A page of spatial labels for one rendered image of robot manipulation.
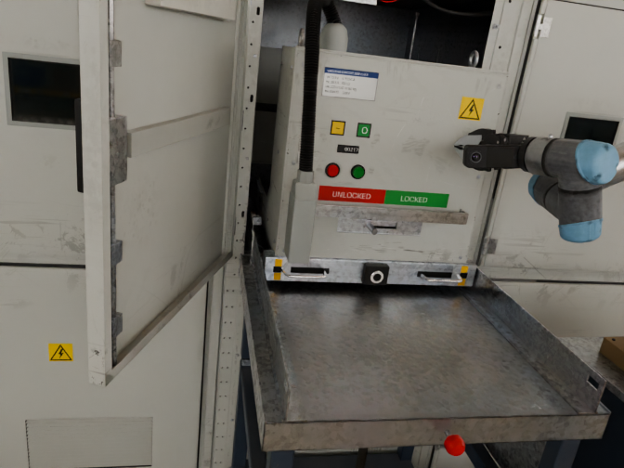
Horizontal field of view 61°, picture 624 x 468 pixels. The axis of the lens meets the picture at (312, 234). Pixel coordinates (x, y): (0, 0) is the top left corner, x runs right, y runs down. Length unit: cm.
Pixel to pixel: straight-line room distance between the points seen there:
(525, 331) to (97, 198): 90
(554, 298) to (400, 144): 82
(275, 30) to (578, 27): 106
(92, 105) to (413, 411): 68
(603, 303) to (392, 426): 116
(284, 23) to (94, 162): 144
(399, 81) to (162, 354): 96
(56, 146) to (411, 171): 83
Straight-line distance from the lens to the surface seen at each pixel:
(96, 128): 80
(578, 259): 182
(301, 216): 112
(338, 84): 119
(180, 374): 162
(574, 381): 114
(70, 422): 175
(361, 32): 221
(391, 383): 101
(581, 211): 110
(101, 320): 90
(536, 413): 105
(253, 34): 135
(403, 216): 126
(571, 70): 163
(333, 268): 129
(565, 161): 108
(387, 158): 125
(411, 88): 124
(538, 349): 122
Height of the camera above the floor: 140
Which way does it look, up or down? 19 degrees down
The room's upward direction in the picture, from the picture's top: 7 degrees clockwise
